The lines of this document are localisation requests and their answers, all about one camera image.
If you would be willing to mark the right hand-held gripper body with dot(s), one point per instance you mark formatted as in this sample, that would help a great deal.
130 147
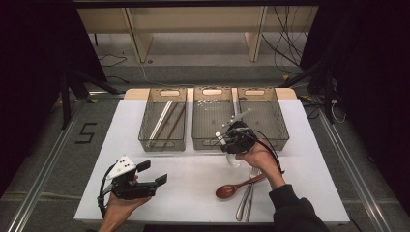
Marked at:
241 138

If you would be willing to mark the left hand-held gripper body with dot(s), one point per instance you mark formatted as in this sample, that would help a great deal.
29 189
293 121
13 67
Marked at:
132 190

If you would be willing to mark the white ceramic spoon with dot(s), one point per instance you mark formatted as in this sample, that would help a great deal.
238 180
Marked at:
232 161

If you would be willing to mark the smoky clear plastic bin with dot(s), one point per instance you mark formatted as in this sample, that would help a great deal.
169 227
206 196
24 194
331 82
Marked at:
209 119
270 116
146 129

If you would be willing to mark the brown wooden spoon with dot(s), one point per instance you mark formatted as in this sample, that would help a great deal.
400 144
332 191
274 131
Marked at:
225 191

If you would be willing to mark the metal fork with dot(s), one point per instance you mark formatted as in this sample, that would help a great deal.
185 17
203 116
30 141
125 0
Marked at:
240 209
248 206

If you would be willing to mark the person's left hand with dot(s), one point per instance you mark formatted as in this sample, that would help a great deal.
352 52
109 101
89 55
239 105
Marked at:
124 209

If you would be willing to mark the person's right hand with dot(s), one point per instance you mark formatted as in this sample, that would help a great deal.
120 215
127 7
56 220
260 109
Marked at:
261 161

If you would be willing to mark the white table sheet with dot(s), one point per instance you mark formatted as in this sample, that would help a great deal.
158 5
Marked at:
193 206

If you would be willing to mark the black metal stand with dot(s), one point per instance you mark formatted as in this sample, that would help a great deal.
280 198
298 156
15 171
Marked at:
66 100
328 96

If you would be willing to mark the beige wooden desk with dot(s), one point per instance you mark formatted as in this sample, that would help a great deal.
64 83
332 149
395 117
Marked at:
193 19

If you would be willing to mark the black curtain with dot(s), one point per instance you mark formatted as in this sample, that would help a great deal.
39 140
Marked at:
377 80
29 80

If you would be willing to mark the aluminium floor rail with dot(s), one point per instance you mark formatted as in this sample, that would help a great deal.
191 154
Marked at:
38 187
354 174

